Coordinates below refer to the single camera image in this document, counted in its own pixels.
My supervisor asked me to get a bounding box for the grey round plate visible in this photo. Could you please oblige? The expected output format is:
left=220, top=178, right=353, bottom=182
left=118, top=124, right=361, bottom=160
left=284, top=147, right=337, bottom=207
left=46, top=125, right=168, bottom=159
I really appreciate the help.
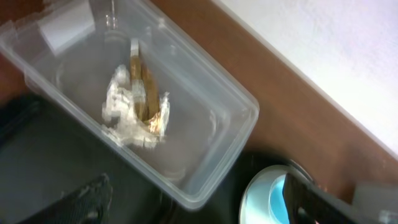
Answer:
left=239, top=165, right=290, bottom=224

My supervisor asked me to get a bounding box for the white label on bin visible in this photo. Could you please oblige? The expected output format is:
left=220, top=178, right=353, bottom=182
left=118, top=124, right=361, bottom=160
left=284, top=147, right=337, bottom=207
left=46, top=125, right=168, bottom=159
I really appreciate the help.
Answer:
left=38, top=1, right=96, bottom=55

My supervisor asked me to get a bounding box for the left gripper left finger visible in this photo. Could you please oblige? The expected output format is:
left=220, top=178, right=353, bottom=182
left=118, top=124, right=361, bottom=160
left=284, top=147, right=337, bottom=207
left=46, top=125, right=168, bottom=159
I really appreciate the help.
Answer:
left=19, top=174, right=113, bottom=224

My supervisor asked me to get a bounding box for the clear plastic waste bin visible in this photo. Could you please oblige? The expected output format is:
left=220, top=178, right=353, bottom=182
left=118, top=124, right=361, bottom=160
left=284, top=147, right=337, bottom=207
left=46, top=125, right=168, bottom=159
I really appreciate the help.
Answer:
left=1, top=1, right=259, bottom=210

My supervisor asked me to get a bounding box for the round black serving tray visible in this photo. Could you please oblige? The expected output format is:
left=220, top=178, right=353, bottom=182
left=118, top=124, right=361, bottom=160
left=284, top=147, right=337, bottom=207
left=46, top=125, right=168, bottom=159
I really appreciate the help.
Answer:
left=162, top=151, right=313, bottom=224

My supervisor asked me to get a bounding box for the white tissue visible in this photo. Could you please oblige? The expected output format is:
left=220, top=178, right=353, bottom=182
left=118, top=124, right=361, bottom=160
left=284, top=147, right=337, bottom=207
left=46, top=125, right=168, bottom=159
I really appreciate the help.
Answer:
left=102, top=65, right=170, bottom=149

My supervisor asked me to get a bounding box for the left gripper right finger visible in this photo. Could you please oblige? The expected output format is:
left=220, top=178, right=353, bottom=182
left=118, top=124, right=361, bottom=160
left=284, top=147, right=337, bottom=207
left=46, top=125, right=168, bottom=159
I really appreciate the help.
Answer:
left=282, top=173, right=358, bottom=223

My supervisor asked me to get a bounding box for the gold brown snack wrapper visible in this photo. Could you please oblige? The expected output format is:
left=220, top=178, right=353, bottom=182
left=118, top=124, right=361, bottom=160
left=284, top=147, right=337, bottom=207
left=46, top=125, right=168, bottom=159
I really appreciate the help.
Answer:
left=130, top=39, right=161, bottom=135

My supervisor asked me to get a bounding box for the black rectangular tray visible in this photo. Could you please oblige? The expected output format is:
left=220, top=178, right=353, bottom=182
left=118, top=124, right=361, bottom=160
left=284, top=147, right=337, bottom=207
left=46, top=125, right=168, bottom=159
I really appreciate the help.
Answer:
left=1, top=94, right=172, bottom=223

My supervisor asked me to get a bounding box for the light blue cup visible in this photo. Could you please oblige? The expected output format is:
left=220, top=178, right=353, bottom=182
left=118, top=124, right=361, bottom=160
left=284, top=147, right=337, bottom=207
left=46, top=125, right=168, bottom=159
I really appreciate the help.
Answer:
left=269, top=174, right=290, bottom=224

